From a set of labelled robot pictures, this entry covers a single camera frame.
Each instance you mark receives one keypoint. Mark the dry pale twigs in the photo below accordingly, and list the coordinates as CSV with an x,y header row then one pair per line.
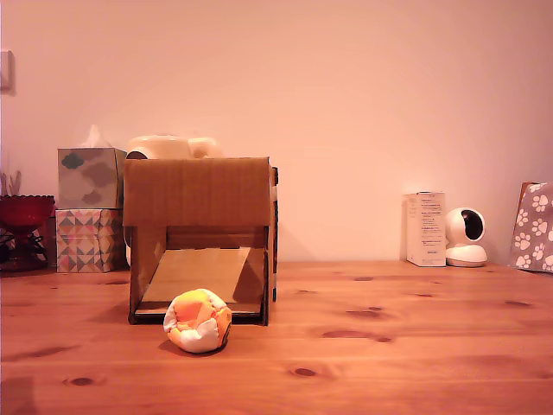
x,y
16,183

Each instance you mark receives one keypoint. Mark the grey paw print bag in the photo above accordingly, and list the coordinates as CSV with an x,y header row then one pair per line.
x,y
535,229

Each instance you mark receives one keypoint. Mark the red glass bowl on foot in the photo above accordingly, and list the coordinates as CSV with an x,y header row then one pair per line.
x,y
21,212

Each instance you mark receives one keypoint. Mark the small white round camera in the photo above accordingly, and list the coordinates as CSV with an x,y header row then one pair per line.
x,y
464,255

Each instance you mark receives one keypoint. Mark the cloud print tissue box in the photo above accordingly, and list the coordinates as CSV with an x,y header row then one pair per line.
x,y
86,177

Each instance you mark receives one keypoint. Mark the triangle pattern tissue box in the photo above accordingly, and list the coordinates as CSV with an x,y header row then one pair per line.
x,y
86,242

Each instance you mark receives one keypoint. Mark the orange and white footbag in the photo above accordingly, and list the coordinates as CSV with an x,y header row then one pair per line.
x,y
194,320

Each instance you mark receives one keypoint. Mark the white carton with small print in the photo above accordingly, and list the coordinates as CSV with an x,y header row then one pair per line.
x,y
427,229

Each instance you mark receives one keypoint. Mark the cardboard dice tower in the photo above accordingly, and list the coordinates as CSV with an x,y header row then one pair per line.
x,y
194,194

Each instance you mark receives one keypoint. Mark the white tissue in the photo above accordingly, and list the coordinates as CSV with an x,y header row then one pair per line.
x,y
93,138

